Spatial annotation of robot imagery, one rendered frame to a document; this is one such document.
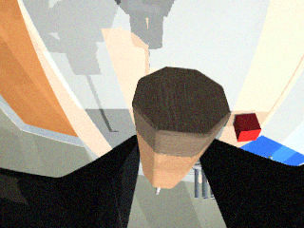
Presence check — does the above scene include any small red cube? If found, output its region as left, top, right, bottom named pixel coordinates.
left=233, top=114, right=261, bottom=142

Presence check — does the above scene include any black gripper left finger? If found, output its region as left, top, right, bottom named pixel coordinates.
left=0, top=136, right=141, bottom=228

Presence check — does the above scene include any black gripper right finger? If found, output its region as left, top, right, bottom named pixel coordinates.
left=199, top=140, right=304, bottom=228

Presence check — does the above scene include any blue flat strip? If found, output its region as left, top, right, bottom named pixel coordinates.
left=240, top=136, right=304, bottom=166

